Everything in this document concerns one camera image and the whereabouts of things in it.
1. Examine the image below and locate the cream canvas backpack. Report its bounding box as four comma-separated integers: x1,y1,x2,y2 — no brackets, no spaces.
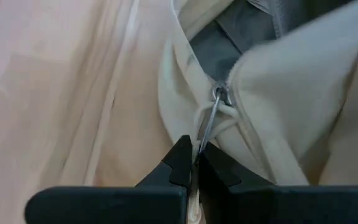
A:
0,0,358,224

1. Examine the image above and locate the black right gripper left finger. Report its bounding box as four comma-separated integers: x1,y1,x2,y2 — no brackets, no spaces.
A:
24,134,194,224

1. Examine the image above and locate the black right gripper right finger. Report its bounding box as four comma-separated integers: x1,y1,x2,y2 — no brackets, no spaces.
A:
197,141,358,224

